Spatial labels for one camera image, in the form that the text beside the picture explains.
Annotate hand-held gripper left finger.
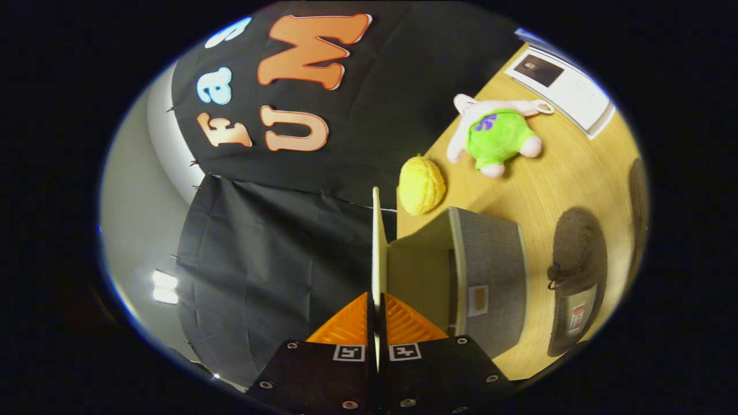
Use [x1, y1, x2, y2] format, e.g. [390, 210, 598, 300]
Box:
[245, 292, 379, 415]

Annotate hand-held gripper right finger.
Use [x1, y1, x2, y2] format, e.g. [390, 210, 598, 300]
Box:
[378, 292, 514, 415]

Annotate grey fabric storage box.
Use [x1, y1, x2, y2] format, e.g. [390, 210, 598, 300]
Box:
[371, 186, 529, 361]

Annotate brown fuzzy slipper shoe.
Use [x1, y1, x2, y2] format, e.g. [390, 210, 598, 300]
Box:
[627, 157, 650, 284]
[546, 207, 609, 359]

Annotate ceiling light panel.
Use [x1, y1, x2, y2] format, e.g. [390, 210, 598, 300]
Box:
[151, 269, 180, 305]

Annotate yellow knitted ball toy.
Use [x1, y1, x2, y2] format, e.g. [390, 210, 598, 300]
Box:
[397, 153, 448, 217]

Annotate pink plush toy green shorts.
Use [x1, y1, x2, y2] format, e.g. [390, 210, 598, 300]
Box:
[446, 93, 555, 179]

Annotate white book with portrait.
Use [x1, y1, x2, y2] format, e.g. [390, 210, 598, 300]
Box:
[504, 46, 618, 141]

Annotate blue book with figure cover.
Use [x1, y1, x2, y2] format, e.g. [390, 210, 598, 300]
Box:
[514, 27, 568, 61]

